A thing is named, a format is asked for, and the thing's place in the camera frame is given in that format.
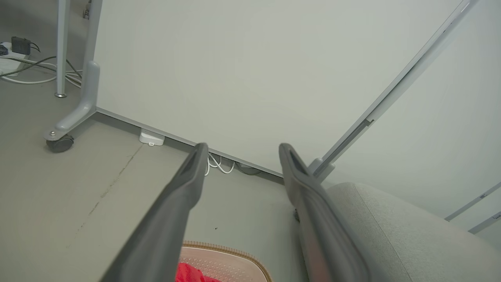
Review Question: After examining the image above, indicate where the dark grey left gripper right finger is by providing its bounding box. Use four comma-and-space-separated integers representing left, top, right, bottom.
278, 143, 371, 282

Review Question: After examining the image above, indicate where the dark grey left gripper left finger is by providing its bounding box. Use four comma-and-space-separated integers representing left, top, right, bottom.
100, 143, 209, 282

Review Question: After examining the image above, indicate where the red garment with white hem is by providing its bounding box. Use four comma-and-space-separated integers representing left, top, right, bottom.
175, 262, 222, 282

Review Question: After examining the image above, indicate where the light grey fabric sofa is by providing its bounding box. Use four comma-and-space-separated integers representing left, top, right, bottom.
296, 182, 501, 282

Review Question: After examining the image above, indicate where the grey partition foot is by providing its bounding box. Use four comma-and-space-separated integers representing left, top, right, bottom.
308, 157, 336, 183
43, 60, 101, 142

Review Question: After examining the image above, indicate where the pink woven laundry basket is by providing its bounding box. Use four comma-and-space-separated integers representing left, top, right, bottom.
178, 241, 273, 282

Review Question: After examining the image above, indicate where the small white plastic box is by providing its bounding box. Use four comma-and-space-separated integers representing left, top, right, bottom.
139, 128, 166, 147

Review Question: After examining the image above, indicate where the black caster wheel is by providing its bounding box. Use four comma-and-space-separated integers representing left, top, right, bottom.
46, 134, 75, 153

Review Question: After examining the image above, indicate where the grey metal table leg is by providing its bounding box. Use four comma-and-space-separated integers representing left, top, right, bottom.
56, 0, 71, 98

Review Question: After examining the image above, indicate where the white power strip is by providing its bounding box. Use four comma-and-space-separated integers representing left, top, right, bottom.
0, 41, 30, 77

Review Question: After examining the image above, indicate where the black power adapter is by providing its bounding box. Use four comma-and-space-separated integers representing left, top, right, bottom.
11, 36, 41, 54

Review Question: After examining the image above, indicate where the thin white looped cable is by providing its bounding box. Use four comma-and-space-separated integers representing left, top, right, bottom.
204, 153, 236, 176

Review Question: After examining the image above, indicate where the white partition panel grey frame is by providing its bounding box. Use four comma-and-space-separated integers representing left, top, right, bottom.
444, 181, 501, 251
313, 0, 501, 222
91, 0, 472, 179

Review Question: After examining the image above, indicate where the white floor cable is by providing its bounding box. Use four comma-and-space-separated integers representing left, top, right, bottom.
0, 63, 83, 86

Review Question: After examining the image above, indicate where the grey-green floor cable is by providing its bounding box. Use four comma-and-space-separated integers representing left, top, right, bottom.
0, 56, 83, 79

